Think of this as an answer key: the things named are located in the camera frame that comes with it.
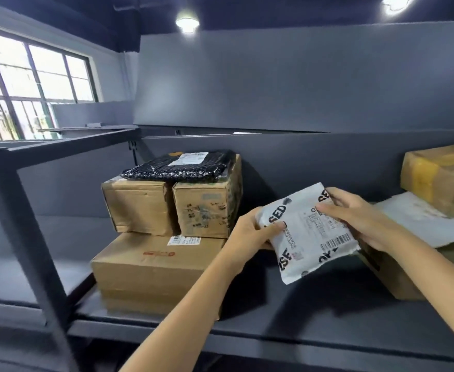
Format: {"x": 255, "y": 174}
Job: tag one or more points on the white label tall cardboard box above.
{"x": 207, "y": 213}

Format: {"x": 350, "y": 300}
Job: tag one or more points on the black bubble mailer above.
{"x": 180, "y": 170}

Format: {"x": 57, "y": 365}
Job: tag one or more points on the long black lettered cardboard box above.
{"x": 444, "y": 178}

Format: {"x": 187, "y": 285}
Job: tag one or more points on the white bubble mailer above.
{"x": 417, "y": 220}

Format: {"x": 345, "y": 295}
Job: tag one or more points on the person's left hand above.
{"x": 250, "y": 240}

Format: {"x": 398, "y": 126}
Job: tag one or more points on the person's left forearm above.
{"x": 180, "y": 321}

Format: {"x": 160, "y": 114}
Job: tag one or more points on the red logo cardboard box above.
{"x": 145, "y": 275}

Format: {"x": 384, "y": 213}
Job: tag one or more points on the white black-lettered poly bag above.
{"x": 308, "y": 247}

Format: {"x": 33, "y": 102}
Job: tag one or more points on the medium brown cardboard box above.
{"x": 141, "y": 209}

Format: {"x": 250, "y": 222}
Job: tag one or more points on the person's right forearm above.
{"x": 436, "y": 275}

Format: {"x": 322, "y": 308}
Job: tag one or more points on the black printed small cardboard box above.
{"x": 397, "y": 275}

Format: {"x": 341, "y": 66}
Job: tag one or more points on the grid pane window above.
{"x": 29, "y": 81}

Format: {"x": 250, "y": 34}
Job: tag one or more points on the person's right hand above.
{"x": 362, "y": 220}

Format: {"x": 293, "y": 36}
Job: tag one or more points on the dark grey metal shelving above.
{"x": 37, "y": 236}
{"x": 328, "y": 313}

